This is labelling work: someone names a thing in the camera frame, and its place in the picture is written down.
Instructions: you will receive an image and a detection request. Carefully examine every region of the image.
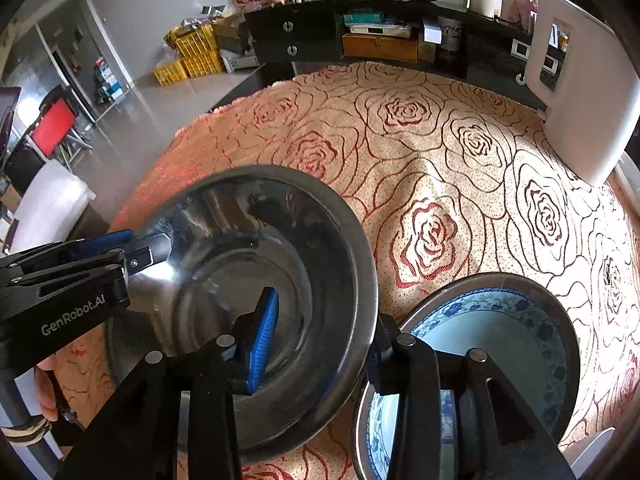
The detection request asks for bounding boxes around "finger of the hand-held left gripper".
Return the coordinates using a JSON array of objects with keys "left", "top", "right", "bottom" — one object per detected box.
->
[
  {"left": 70, "top": 229, "right": 135, "bottom": 261},
  {"left": 122, "top": 232, "right": 173, "bottom": 277}
]

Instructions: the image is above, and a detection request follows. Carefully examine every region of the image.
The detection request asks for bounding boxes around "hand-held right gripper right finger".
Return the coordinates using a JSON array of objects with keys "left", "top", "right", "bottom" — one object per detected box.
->
[{"left": 365, "top": 312, "right": 576, "bottom": 480}]

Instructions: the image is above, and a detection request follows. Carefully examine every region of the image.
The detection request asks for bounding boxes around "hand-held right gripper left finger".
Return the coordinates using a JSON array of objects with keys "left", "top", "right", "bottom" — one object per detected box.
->
[{"left": 55, "top": 287, "right": 280, "bottom": 480}]

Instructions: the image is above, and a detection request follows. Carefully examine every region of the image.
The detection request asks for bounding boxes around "blue patterned ceramic bowl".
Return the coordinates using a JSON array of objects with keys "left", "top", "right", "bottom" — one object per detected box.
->
[{"left": 352, "top": 272, "right": 582, "bottom": 480}]

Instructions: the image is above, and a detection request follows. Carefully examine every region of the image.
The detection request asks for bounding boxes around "large stainless steel bowl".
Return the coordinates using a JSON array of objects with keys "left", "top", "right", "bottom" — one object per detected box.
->
[{"left": 106, "top": 164, "right": 379, "bottom": 466}]

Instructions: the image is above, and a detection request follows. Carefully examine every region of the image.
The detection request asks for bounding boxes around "person's left hand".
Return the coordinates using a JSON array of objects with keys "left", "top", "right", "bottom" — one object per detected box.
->
[{"left": 34, "top": 354, "right": 66, "bottom": 423}]

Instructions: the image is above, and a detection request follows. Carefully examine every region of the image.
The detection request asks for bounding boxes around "white cushion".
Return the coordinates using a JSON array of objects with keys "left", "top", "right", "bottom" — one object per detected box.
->
[{"left": 10, "top": 162, "right": 96, "bottom": 253}]

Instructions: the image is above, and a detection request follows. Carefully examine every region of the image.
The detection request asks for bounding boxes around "red chair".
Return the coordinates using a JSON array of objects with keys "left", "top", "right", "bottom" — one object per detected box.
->
[{"left": 30, "top": 97, "right": 93, "bottom": 166}]

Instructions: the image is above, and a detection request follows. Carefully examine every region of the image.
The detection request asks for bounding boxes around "beige wrist band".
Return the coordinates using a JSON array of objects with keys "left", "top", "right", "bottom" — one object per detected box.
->
[{"left": 0, "top": 419, "right": 55, "bottom": 447}]

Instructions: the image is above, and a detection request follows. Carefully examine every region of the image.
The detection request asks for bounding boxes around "shelf with boxes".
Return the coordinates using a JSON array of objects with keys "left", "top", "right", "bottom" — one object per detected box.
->
[{"left": 92, "top": 57, "right": 126, "bottom": 103}]

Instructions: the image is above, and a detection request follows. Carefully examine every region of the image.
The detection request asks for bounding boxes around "yellow plastic crate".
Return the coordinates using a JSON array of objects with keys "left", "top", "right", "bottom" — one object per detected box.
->
[
  {"left": 154, "top": 59, "right": 188, "bottom": 87},
  {"left": 180, "top": 50, "right": 224, "bottom": 78},
  {"left": 172, "top": 25, "right": 218, "bottom": 58}
]

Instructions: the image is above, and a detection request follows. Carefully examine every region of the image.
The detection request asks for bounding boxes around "cardboard box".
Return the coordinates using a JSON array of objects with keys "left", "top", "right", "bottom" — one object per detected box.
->
[{"left": 212, "top": 12, "right": 251, "bottom": 53}]

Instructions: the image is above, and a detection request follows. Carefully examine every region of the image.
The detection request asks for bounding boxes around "black low cabinet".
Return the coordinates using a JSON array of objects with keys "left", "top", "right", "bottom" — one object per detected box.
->
[{"left": 244, "top": 0, "right": 551, "bottom": 83}]

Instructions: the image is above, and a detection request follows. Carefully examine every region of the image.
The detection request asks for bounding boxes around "white electric kettle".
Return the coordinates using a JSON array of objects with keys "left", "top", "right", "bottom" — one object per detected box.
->
[{"left": 516, "top": 0, "right": 640, "bottom": 188}]

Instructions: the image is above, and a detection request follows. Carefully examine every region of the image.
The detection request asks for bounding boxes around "wooden box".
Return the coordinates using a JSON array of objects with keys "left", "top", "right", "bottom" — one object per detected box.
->
[{"left": 341, "top": 32, "right": 420, "bottom": 63}]

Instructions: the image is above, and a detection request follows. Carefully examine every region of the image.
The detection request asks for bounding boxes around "stack of books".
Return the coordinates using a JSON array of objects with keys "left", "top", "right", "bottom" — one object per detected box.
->
[{"left": 344, "top": 10, "right": 413, "bottom": 36}]

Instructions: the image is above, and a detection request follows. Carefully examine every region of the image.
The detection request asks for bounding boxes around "white printed jar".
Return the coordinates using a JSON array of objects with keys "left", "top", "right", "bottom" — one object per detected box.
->
[{"left": 437, "top": 15, "right": 463, "bottom": 53}]

